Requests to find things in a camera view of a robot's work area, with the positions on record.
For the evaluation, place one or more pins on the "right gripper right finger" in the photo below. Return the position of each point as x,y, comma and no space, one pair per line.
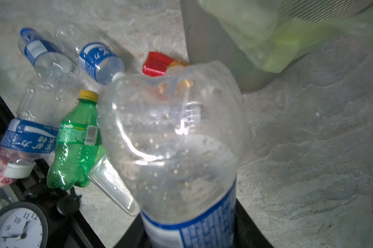
247,234

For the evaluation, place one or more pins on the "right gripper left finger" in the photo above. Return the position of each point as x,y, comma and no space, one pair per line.
134,237

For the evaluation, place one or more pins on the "mesh waste bin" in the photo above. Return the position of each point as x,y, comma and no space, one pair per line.
207,41

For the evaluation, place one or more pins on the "square clear bottle green band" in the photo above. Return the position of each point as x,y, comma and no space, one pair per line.
107,179

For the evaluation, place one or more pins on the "green Sprite bottle centre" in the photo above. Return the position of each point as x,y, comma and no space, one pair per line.
78,145

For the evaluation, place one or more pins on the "black alarm clock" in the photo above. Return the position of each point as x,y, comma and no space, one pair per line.
23,225

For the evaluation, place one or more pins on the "crushed bottle blue label front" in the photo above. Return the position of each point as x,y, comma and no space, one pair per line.
32,134

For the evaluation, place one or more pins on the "red yellow label bottle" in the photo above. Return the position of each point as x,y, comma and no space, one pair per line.
156,64

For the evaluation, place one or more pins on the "clear bottle blue label white cap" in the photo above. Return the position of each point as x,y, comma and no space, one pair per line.
93,54

